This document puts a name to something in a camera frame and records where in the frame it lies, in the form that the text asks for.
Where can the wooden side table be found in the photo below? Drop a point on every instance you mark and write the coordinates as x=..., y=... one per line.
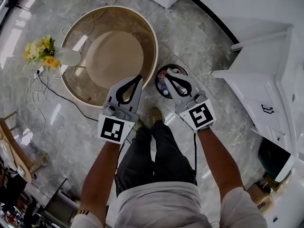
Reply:
x=14, y=146

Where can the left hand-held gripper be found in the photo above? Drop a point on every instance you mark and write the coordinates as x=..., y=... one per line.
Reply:
x=111, y=128

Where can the person's left olive shoe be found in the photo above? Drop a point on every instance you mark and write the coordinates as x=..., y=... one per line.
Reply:
x=138, y=125

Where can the person's right forearm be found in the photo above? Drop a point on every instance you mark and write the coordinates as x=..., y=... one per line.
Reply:
x=221, y=165

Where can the clear bag with red contents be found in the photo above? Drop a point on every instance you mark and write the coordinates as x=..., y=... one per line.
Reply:
x=162, y=74

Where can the white cabinet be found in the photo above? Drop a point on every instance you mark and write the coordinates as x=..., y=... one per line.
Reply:
x=261, y=79

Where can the person's light t-shirt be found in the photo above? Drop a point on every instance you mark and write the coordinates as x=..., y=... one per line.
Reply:
x=161, y=208

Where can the small white adapter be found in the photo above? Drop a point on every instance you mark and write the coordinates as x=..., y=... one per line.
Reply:
x=21, y=171

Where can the black equipment rack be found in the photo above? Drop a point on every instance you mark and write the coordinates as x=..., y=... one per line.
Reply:
x=35, y=208

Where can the brown cardboard box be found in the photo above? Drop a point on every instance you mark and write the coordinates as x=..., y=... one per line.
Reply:
x=260, y=193

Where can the white-framed dark panel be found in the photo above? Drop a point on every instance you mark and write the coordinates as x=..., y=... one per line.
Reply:
x=273, y=158

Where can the white power strip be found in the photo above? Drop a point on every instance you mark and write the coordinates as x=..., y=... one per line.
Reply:
x=40, y=71

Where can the person's left forearm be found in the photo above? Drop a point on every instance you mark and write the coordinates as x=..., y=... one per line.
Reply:
x=99, y=174

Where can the round glass coffee table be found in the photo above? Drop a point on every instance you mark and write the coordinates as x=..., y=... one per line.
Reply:
x=111, y=20

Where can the white ribbed vase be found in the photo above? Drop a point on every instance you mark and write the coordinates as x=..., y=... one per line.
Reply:
x=69, y=56

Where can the person's dark trousers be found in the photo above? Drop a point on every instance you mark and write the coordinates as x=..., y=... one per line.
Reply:
x=156, y=160

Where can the person's olive shoe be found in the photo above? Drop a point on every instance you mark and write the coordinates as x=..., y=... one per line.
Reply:
x=156, y=115
x=138, y=125

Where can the yellow artificial flower bouquet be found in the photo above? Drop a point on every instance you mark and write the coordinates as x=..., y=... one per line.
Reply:
x=42, y=53

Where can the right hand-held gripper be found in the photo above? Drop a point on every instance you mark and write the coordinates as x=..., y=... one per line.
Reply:
x=202, y=114

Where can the person's right olive shoe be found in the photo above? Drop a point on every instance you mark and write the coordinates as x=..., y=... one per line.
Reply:
x=156, y=115

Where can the small black waste bin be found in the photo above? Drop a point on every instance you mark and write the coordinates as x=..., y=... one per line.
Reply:
x=159, y=89

